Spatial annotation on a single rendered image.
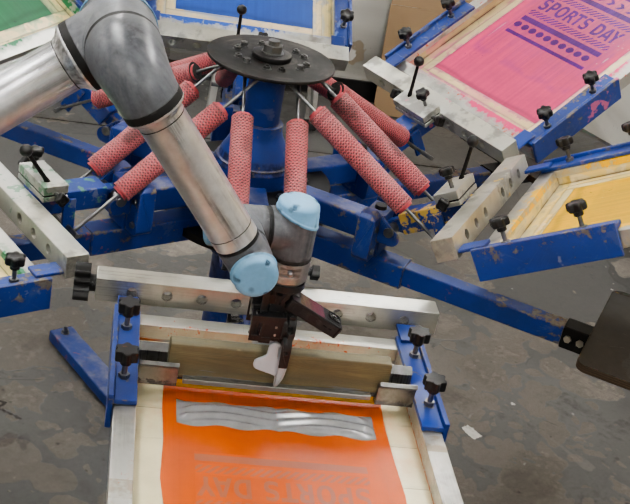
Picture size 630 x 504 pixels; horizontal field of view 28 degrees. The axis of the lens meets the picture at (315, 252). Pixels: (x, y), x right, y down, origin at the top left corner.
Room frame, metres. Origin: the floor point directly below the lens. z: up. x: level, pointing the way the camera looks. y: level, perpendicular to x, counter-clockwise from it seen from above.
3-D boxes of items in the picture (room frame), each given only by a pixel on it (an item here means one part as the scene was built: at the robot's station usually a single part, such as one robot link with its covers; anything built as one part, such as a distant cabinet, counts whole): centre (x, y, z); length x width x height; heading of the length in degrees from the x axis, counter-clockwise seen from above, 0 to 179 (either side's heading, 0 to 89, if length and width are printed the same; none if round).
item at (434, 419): (2.01, -0.24, 0.98); 0.30 x 0.05 x 0.07; 11
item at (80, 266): (2.09, 0.42, 1.02); 0.07 x 0.06 x 0.07; 11
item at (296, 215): (1.92, 0.04, 1.31); 0.09 x 0.08 x 0.11; 108
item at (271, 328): (1.92, 0.05, 1.15); 0.09 x 0.08 x 0.12; 101
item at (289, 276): (1.92, 0.04, 1.23); 0.08 x 0.08 x 0.05
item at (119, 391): (1.90, 0.30, 0.98); 0.30 x 0.05 x 0.07; 11
